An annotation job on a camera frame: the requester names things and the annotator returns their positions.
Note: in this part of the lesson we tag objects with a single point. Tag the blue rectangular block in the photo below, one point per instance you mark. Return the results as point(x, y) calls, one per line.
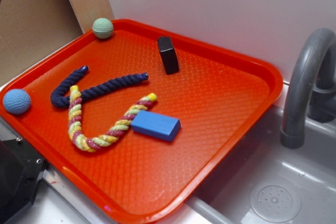
point(156, 125)

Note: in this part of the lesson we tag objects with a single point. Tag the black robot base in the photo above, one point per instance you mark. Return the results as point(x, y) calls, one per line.
point(22, 169)

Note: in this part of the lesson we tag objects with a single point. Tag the blue dimpled ball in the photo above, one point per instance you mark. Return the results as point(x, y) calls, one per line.
point(16, 101)

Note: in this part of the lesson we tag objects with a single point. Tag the grey toy faucet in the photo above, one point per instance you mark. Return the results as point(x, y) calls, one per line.
point(311, 92)

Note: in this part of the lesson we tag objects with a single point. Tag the grey toy sink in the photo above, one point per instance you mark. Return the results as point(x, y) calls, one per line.
point(260, 181)

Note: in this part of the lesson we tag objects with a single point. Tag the black box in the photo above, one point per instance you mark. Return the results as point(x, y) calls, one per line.
point(168, 55)

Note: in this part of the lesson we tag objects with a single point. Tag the orange plastic tray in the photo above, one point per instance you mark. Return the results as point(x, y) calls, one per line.
point(217, 95)

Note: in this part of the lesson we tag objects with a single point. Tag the green dimpled ball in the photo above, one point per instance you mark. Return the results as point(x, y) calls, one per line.
point(102, 28)

